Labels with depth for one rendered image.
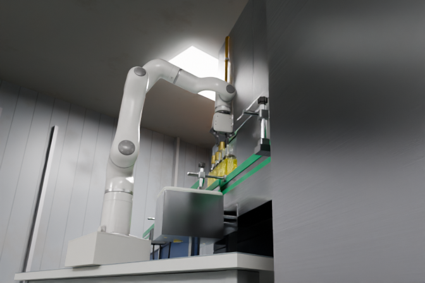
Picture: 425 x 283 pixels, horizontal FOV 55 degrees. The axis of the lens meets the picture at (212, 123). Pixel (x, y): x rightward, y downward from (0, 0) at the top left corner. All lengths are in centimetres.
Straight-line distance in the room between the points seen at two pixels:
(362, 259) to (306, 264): 15
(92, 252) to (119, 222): 18
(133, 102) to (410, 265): 156
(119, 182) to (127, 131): 23
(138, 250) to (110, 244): 12
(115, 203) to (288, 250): 105
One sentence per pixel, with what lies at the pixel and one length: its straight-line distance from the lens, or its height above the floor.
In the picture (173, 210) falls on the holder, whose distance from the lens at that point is 146.
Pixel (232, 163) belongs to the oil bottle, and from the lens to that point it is 185.
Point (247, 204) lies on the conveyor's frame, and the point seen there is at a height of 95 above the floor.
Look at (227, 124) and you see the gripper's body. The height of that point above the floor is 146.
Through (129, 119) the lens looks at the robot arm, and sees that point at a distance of 188.
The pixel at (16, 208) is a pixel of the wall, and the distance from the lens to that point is 478.
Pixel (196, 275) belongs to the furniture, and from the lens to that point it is 122.
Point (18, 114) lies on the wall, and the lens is 501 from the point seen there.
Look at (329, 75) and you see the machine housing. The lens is 73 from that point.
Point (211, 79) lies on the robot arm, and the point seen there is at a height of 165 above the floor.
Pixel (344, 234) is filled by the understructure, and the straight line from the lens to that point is 64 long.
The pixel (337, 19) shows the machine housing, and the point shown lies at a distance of 75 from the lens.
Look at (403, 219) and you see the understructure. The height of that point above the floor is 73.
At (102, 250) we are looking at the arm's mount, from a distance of 160.
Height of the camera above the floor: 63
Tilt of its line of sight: 24 degrees up
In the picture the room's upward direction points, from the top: 2 degrees clockwise
